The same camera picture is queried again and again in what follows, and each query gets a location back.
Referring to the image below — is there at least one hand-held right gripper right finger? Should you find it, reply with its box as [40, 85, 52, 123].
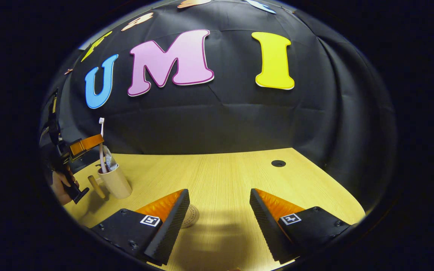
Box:
[250, 188, 351, 265]

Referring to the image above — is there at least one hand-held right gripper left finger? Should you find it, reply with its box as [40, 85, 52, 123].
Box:
[91, 189, 190, 266]

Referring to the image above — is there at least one pink toothbrush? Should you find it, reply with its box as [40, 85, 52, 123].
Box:
[99, 117, 107, 174]

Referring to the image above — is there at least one round brown coaster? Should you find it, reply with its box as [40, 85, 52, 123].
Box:
[181, 204, 200, 228]

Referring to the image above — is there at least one white toothpaste tube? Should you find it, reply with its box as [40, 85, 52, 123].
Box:
[104, 145, 119, 172]

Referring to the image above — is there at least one beige cup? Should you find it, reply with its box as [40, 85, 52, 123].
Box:
[88, 164, 133, 200]

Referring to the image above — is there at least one wooden desktop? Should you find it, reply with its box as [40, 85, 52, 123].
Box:
[63, 148, 366, 271]

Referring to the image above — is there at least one black backdrop cloth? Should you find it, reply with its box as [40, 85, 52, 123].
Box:
[40, 0, 398, 211]

